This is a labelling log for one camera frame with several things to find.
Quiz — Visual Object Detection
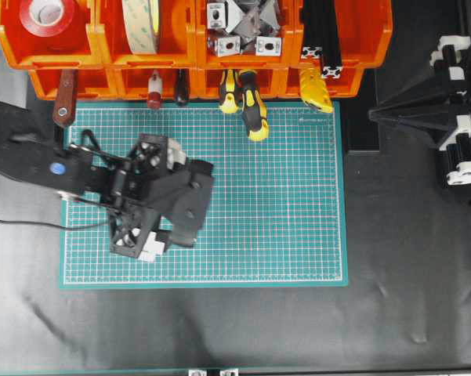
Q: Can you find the black aluminium extrusion right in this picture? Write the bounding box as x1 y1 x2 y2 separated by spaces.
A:
318 1 342 79

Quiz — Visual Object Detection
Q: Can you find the green cutting mat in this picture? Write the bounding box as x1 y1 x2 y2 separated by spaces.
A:
60 102 348 289

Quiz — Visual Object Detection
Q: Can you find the small yellow black screwdriver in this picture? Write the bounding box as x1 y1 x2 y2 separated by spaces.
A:
219 69 239 114

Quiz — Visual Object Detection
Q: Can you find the dark brown tool handle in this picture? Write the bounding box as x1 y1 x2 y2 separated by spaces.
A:
174 69 190 107

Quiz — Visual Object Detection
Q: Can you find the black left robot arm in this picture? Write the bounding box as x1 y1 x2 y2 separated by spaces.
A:
0 102 215 262

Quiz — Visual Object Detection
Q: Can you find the red vinyl tape roll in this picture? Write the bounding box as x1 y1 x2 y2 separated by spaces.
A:
20 0 78 38

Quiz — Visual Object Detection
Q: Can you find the large yellow black screwdriver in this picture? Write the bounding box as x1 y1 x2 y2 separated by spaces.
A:
239 70 270 142

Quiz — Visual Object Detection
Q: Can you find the yellow utility knife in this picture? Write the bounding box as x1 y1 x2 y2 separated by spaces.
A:
299 67 334 114

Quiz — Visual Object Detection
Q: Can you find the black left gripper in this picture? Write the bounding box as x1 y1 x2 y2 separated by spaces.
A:
84 132 216 263

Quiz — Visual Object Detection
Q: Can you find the brown wooden tool handle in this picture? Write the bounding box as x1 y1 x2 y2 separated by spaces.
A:
53 70 78 128

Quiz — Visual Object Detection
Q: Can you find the grey corner bracket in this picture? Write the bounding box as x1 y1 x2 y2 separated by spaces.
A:
206 2 227 30
214 35 241 57
255 36 282 56

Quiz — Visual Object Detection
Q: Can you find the grey corner bracket lower left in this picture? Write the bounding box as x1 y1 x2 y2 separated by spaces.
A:
214 35 241 57

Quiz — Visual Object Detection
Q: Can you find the black aluminium extrusion left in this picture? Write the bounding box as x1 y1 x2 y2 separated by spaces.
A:
301 1 323 59

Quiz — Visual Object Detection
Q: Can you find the grey corner bracket lower right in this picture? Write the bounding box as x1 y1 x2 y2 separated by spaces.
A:
255 36 282 56

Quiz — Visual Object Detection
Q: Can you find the orange container rack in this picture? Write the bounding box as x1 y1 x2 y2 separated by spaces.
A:
0 0 393 101

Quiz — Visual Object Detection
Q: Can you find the beige double-sided tape roll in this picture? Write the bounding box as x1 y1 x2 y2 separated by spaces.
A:
121 0 161 55

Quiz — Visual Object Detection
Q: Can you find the black cable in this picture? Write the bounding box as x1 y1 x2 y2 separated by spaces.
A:
0 213 111 231

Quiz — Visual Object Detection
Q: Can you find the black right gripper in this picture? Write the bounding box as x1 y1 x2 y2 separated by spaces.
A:
368 34 471 220

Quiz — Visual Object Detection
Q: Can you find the grey corner bracket upper left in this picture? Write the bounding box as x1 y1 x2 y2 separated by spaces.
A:
206 2 227 30

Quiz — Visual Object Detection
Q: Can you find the black aluminium extrusion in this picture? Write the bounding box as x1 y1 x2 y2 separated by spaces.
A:
318 1 342 79
301 1 323 59

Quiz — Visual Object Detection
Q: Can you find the grey bracket at bottom right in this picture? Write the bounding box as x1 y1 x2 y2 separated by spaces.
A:
219 368 239 376

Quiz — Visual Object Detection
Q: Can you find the grey bracket at bottom left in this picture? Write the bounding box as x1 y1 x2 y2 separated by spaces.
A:
188 369 207 376

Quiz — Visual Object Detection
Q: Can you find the grey brackets pile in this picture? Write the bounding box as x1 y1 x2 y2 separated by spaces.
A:
223 0 281 44

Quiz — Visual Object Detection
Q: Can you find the white red-capped tool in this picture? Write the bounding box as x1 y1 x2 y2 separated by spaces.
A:
147 70 163 110

